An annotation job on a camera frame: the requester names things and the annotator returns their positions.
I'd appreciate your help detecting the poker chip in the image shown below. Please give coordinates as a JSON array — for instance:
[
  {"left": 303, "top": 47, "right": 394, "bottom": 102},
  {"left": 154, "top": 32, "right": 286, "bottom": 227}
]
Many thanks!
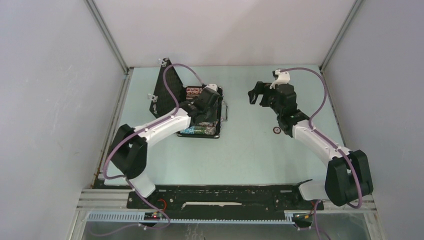
[{"left": 272, "top": 126, "right": 282, "bottom": 134}]

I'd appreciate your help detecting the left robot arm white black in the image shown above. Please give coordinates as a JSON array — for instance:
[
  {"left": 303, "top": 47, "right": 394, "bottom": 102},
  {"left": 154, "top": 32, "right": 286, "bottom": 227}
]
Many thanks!
[{"left": 103, "top": 84, "right": 222, "bottom": 208}]

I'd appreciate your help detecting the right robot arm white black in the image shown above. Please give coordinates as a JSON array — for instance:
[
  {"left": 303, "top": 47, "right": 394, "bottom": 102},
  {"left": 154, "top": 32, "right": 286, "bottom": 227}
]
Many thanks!
[{"left": 247, "top": 81, "right": 374, "bottom": 209}]

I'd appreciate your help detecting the pink chip row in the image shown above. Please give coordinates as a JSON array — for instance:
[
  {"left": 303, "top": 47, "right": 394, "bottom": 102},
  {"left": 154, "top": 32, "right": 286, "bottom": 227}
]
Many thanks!
[{"left": 196, "top": 122, "right": 216, "bottom": 127}]

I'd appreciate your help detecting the black poker case base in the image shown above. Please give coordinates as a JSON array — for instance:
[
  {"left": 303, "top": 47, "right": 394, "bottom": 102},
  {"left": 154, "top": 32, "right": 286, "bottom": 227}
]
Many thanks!
[{"left": 176, "top": 86, "right": 223, "bottom": 139}]

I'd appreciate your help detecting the top red chip row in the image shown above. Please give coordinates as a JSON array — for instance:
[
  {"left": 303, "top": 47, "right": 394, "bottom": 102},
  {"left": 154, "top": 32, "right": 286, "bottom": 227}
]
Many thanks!
[{"left": 186, "top": 87, "right": 203, "bottom": 95}]

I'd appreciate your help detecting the blue green chip row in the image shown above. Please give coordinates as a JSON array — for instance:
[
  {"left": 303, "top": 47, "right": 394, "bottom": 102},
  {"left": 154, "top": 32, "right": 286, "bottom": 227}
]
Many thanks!
[{"left": 179, "top": 126, "right": 216, "bottom": 136}]

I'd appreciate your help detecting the silver case handle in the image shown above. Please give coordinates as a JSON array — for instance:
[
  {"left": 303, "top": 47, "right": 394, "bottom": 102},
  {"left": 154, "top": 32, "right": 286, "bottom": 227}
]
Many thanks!
[{"left": 220, "top": 100, "right": 229, "bottom": 122}]

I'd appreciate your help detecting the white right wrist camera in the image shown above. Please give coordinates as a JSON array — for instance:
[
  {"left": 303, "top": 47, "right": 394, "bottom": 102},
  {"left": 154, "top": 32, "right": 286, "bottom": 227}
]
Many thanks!
[{"left": 269, "top": 69, "right": 291, "bottom": 89}]

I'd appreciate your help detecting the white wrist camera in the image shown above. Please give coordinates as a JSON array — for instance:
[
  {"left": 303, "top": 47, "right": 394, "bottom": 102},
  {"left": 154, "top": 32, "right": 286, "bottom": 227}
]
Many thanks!
[
  {"left": 269, "top": 69, "right": 291, "bottom": 89},
  {"left": 203, "top": 83, "right": 218, "bottom": 92}
]

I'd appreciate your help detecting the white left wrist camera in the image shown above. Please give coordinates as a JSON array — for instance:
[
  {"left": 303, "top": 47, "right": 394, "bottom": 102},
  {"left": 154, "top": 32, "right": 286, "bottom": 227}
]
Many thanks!
[{"left": 203, "top": 83, "right": 218, "bottom": 92}]

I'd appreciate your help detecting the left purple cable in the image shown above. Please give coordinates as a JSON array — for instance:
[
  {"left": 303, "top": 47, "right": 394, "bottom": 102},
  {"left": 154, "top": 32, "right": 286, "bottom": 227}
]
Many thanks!
[{"left": 86, "top": 63, "right": 206, "bottom": 238}]

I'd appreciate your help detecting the white cable duct strip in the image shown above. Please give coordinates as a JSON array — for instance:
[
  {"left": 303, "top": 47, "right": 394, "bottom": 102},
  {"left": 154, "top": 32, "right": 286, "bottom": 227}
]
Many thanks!
[{"left": 86, "top": 212, "right": 296, "bottom": 225}]

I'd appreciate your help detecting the aluminium rail frame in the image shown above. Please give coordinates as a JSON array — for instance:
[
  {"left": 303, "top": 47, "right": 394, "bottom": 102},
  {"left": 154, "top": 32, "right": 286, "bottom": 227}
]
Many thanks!
[{"left": 76, "top": 189, "right": 378, "bottom": 214}]

